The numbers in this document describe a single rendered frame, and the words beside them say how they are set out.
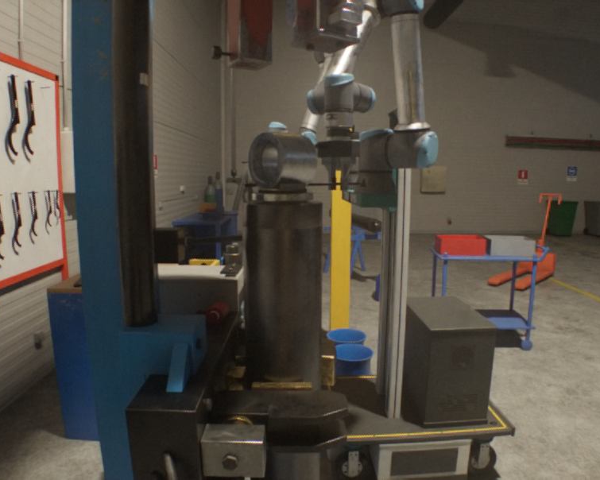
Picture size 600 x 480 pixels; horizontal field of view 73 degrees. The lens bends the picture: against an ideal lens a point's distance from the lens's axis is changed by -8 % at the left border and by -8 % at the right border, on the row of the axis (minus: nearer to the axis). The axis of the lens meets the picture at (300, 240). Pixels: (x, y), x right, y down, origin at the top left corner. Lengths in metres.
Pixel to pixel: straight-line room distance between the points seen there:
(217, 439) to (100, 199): 0.66
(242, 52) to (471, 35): 12.19
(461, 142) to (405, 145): 10.89
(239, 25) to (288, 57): 10.95
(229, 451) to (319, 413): 0.23
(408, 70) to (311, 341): 1.14
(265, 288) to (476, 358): 1.39
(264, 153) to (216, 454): 0.75
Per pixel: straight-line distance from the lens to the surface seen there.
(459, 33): 13.25
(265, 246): 1.09
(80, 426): 2.97
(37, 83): 3.86
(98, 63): 1.24
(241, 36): 1.33
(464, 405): 2.36
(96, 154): 1.22
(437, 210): 12.50
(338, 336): 3.46
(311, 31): 1.01
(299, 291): 1.11
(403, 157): 1.85
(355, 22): 0.98
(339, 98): 1.37
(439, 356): 2.19
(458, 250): 4.09
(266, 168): 1.20
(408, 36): 1.86
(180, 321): 1.13
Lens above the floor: 1.54
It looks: 8 degrees down
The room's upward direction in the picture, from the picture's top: straight up
